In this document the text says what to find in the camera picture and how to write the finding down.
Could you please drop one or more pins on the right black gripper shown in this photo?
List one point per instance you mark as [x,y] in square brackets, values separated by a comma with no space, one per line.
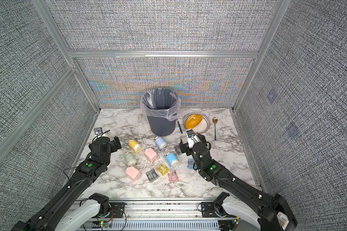
[186,148]

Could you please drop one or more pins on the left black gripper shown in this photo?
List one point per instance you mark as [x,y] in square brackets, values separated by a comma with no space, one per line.
[114,147]

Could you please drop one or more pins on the clear grey shavings tray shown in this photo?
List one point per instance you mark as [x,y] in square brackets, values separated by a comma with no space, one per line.
[152,175]
[178,150]

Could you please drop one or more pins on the clear blue shavings tray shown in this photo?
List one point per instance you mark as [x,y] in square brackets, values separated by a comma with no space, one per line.
[191,164]

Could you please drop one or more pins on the bright blue pencil sharpener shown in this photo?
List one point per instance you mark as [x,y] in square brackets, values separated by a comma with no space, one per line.
[171,159]

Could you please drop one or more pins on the yellow pencil sharpener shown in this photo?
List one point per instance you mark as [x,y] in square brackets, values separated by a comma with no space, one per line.
[134,146]

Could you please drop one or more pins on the green pencil sharpener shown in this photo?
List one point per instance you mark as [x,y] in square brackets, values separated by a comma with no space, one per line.
[130,159]

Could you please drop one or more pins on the light blue pencil sharpener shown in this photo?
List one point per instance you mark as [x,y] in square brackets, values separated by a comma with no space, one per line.
[160,143]

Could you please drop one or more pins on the clear yellow shavings tray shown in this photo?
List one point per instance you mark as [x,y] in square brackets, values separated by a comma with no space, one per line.
[163,169]

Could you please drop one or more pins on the pink pencil sharpener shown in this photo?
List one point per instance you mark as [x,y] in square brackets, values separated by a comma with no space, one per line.
[133,173]
[151,155]

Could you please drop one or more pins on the dark grey trash bin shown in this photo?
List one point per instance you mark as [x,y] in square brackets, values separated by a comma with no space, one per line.
[160,126]

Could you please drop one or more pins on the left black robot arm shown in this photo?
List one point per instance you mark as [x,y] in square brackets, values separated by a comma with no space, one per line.
[52,216]

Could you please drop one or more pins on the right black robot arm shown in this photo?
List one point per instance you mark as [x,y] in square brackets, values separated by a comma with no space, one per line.
[274,212]

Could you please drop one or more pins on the dark green pen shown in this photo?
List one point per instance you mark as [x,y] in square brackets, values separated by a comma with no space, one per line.
[179,126]

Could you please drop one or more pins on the yellow white patterned bowl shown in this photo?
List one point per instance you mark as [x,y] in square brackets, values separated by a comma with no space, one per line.
[197,122]

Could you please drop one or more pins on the gold blue spoon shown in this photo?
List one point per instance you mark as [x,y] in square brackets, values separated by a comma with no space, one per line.
[215,121]

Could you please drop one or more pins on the clear plastic bin liner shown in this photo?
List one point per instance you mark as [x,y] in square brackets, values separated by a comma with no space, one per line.
[162,103]

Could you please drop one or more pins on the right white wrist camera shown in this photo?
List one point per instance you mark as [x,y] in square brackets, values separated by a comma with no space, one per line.
[192,137]

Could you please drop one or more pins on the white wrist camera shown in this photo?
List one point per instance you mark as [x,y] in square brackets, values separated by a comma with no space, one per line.
[192,137]
[98,131]

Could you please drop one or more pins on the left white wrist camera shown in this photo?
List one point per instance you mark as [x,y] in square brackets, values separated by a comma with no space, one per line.
[98,131]

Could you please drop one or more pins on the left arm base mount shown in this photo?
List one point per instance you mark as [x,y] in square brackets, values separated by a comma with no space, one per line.
[112,209]

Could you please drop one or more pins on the aluminium front rail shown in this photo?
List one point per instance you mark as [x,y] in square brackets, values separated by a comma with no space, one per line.
[181,214]

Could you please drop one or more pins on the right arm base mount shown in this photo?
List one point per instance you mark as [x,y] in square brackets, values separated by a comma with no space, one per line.
[210,210]

